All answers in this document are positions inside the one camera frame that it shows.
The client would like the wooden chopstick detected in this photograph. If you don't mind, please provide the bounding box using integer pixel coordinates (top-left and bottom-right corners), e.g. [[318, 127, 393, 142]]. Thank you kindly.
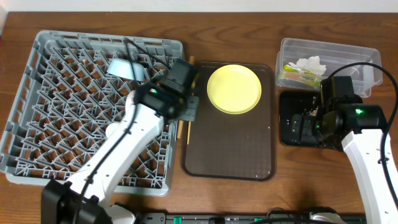
[[187, 121, 192, 145], [176, 55, 195, 140]]

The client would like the yellow plate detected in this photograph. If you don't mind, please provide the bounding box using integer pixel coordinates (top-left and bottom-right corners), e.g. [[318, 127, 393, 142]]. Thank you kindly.
[[206, 65, 262, 114]]

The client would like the green snack wrapper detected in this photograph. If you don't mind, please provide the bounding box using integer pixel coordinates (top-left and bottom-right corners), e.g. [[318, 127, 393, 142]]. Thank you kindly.
[[277, 64, 321, 88]]

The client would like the light blue bowl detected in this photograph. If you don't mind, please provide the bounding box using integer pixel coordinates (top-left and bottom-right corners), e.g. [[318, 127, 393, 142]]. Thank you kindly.
[[107, 58, 145, 82]]

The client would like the white plastic cup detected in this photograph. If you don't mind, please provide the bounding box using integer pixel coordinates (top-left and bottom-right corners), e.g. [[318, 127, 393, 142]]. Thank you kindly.
[[105, 122, 119, 139]]

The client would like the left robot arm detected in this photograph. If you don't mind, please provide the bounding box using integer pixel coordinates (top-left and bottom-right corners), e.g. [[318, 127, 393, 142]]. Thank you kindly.
[[41, 78, 195, 223]]

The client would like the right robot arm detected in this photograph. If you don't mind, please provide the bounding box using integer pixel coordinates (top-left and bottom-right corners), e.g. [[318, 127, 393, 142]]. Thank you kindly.
[[288, 77, 397, 223]]

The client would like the grey dishwasher rack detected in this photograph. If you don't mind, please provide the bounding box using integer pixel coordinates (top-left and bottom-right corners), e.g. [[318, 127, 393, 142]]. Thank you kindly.
[[1, 30, 184, 185]]

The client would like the black plastic tray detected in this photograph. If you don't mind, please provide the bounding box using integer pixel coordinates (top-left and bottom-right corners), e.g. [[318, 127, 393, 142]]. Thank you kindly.
[[279, 90, 346, 149]]

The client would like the brown serving tray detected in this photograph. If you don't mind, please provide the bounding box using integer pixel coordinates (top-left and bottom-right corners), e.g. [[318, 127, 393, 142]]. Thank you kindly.
[[182, 62, 277, 181]]

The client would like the crumpled white tissue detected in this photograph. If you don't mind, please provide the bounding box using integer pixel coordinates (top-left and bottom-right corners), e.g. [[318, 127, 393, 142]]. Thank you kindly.
[[289, 56, 326, 76]]

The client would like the clear plastic bin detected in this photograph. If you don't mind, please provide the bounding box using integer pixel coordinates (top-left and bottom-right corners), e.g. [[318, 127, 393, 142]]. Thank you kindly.
[[275, 38, 383, 98]]

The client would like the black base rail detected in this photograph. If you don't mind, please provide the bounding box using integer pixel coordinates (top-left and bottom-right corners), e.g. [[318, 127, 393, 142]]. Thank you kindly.
[[133, 212, 368, 224]]

